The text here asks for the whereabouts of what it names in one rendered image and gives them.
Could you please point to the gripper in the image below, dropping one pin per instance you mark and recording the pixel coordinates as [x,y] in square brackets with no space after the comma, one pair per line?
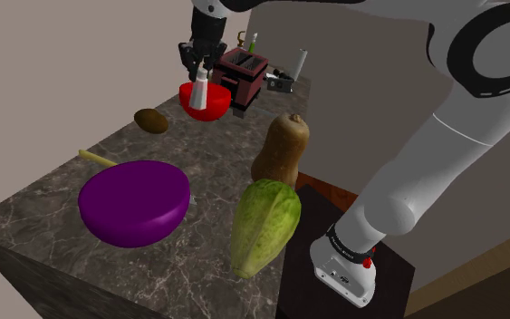
[208,31]

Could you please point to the white shaker bottle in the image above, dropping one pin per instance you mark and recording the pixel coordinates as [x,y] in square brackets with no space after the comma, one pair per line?
[199,93]

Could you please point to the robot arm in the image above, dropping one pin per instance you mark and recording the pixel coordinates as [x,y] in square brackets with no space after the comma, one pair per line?
[418,176]

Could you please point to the brass curved fixture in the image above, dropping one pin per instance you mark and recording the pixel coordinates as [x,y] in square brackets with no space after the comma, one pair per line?
[241,39]

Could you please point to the dark red toaster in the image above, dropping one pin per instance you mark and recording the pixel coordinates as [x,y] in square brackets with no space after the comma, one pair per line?
[243,81]

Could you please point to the red bowl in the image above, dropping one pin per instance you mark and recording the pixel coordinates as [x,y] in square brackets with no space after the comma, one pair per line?
[215,104]

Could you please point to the green bottle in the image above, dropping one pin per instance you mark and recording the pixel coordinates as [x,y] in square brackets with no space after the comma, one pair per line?
[252,44]

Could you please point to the black small appliance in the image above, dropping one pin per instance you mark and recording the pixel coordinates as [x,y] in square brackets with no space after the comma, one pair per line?
[279,84]

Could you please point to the brown kiwi fruit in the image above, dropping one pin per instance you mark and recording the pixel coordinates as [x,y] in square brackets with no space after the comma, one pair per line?
[151,121]

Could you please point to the tan butternut squash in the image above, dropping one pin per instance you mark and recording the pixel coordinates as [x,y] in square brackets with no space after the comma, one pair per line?
[281,152]

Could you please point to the purple bowl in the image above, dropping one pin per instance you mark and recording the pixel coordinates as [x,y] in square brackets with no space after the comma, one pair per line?
[133,203]

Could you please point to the green lettuce head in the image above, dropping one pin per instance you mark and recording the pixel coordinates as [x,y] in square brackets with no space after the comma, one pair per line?
[263,225]

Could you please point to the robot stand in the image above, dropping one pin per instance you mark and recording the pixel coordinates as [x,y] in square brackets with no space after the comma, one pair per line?
[307,291]

